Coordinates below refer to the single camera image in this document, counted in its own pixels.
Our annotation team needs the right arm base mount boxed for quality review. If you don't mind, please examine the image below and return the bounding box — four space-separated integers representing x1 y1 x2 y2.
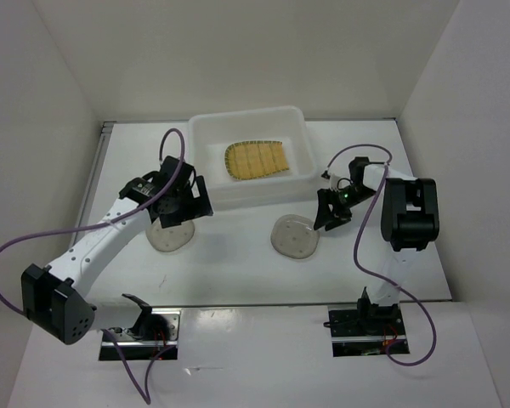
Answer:
323 305 410 358

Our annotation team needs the white plastic bin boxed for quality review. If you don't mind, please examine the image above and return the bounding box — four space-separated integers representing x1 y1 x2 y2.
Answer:
188 106 317 211

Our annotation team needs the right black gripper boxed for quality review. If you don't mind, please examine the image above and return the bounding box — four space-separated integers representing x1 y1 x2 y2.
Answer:
313 185 377 231

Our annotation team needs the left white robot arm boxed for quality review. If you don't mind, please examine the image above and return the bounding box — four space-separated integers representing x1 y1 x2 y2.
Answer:
21 156 213 345

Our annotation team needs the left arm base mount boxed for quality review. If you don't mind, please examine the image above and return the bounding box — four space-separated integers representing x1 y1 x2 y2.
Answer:
99 308 182 361

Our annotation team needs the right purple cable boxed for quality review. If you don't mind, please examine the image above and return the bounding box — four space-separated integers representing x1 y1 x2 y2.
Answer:
325 143 438 367

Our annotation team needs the bamboo woven tray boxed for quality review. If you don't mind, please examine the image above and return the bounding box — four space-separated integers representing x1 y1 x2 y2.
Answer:
224 140 290 181

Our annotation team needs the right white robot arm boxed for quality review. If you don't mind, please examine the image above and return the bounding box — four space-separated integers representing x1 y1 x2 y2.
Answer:
314 156 439 334

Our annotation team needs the clear glass plate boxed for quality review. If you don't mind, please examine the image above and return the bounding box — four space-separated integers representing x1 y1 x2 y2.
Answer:
270 214 320 260
145 220 196 253

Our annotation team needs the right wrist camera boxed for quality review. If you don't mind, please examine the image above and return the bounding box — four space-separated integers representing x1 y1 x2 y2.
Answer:
321 169 351 191

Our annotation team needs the aluminium table rail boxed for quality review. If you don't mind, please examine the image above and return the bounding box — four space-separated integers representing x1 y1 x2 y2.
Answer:
75 121 116 227

